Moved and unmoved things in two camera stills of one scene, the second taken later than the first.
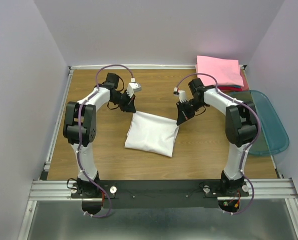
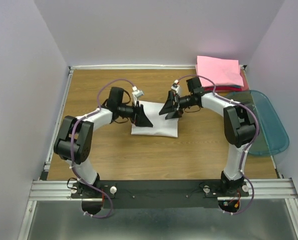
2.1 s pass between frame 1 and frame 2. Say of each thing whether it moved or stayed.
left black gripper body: moved
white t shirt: moved
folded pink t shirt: stayed
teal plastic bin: stayed
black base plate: stayed
